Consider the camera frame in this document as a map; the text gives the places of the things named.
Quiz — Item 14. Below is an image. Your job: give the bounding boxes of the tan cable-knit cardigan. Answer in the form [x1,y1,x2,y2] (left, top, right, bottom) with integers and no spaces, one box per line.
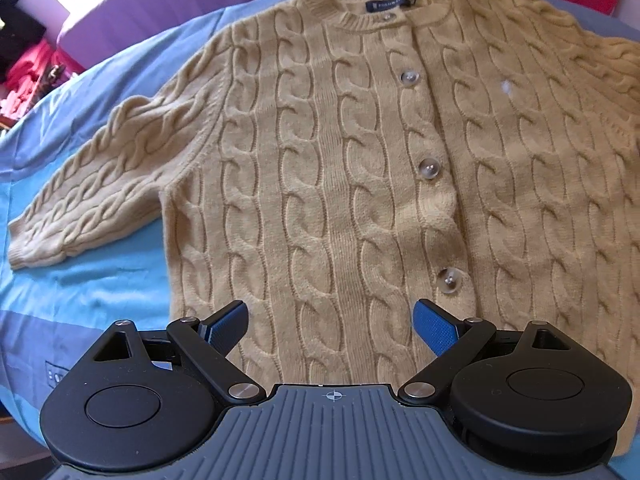
[6,0,640,456]

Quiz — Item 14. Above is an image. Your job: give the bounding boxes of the blue grey patchwork bedsheet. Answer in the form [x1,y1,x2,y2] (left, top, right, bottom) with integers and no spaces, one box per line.
[0,0,640,480]

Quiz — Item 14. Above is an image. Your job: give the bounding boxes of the red clothes pile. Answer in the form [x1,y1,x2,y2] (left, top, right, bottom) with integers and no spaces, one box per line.
[1,39,85,122]

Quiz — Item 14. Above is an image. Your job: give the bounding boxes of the hanging dark clothes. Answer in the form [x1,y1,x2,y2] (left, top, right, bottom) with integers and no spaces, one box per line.
[0,0,46,79]

